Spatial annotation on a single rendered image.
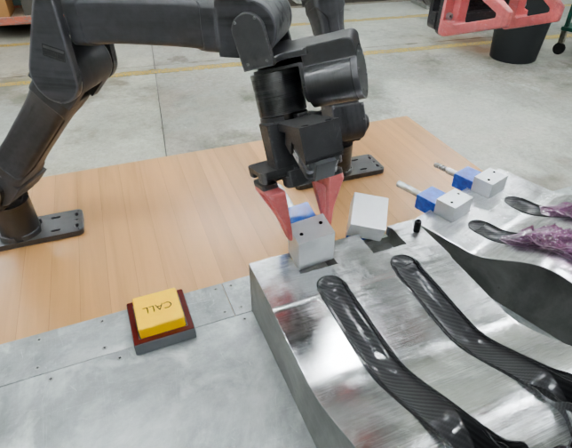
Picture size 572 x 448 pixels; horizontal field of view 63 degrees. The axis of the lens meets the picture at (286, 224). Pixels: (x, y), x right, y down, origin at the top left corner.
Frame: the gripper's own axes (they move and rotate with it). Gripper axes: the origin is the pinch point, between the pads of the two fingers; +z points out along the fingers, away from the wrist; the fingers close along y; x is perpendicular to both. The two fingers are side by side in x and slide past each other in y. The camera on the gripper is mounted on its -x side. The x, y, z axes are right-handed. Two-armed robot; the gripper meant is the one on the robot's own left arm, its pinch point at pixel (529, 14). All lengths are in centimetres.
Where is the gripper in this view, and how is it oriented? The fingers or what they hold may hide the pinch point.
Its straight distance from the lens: 55.2
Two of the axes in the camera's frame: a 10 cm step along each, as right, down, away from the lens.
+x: -0.1, 7.8, 6.3
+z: 3.5, 5.9, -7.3
